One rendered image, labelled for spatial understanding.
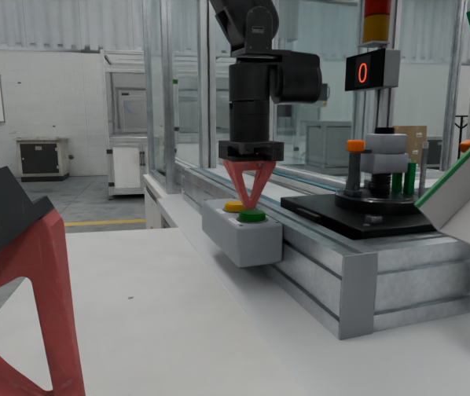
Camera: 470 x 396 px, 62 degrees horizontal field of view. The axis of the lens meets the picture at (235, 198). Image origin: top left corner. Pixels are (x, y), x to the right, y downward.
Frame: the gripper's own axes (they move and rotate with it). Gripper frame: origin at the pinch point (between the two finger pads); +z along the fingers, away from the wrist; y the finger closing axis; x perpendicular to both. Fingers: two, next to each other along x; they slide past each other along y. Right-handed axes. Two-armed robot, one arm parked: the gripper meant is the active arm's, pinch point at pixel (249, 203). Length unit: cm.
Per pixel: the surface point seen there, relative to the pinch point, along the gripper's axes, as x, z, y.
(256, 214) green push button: -0.5, 1.3, -1.6
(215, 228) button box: 3.1, 5.4, 7.6
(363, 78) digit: -31.2, -20.3, 16.8
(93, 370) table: 22.5, 12.5, -15.1
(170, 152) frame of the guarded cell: -2, -2, 80
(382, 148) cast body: -20.2, -7.7, -3.7
